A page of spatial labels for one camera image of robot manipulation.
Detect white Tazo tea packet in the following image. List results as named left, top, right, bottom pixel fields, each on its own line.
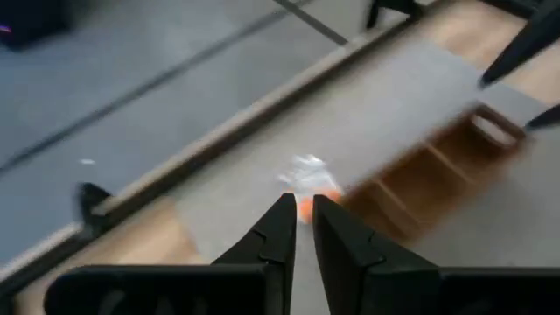
left=276, top=152, right=347, bottom=225

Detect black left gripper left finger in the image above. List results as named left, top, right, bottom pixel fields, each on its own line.
left=43, top=192, right=298, bottom=315

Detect black computer case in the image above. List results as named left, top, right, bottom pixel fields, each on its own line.
left=0, top=0, right=74, bottom=50

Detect grey woven placemat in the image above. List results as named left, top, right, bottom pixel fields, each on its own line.
left=172, top=37, right=560, bottom=315

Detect black metal table frame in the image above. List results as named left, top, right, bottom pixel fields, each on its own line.
left=0, top=0, right=546, bottom=315

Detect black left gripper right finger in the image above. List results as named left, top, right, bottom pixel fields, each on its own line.
left=311, top=194, right=560, bottom=315

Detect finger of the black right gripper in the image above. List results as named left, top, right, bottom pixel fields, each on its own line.
left=523, top=102, right=560, bottom=132
left=476, top=0, right=560, bottom=89

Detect black frame hook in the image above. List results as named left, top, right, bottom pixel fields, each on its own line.
left=366, top=0, right=424, bottom=30
left=75, top=180, right=114, bottom=238

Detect wooden tea organizer box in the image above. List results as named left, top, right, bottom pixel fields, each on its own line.
left=343, top=101, right=533, bottom=244

